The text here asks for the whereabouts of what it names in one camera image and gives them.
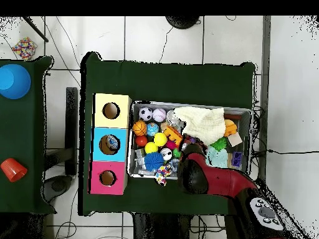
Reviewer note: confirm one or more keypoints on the cream waffle cloth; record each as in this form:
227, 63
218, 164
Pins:
202, 124

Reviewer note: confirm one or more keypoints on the clear plastic packet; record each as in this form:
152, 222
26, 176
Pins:
112, 142

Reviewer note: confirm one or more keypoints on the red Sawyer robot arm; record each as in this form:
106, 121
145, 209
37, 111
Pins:
224, 181

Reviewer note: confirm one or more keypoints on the shallow clear mesh bin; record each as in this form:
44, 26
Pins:
130, 169

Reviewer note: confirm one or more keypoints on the wooden box with three holes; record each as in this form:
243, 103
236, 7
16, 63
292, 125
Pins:
97, 149

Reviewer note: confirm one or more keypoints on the globe print ball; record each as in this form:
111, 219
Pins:
153, 129

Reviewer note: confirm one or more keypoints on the large yellow ball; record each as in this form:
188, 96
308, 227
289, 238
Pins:
160, 139

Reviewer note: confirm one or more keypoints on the small baseball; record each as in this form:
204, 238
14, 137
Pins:
159, 115

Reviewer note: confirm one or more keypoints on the small yellow ball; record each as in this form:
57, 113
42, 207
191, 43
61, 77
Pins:
151, 148

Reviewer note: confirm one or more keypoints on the small orange basketball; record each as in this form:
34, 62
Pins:
140, 128

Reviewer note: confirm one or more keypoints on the small soccer ball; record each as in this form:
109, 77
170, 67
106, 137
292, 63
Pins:
145, 114

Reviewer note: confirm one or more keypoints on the blue spiky ball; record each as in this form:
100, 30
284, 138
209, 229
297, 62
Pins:
154, 161

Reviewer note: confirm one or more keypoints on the colourful spotted plush toy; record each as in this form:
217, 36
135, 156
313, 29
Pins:
162, 174

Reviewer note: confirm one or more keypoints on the dark green table cloth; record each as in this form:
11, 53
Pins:
169, 79

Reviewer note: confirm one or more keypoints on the mint green cloth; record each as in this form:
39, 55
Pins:
219, 158

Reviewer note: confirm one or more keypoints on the black round stand base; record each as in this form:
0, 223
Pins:
182, 21

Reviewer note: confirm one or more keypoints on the green covered side table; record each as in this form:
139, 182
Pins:
20, 124

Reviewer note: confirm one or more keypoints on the red cup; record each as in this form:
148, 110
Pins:
13, 170

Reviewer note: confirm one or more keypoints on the blue bowl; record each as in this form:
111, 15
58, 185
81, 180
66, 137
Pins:
14, 81

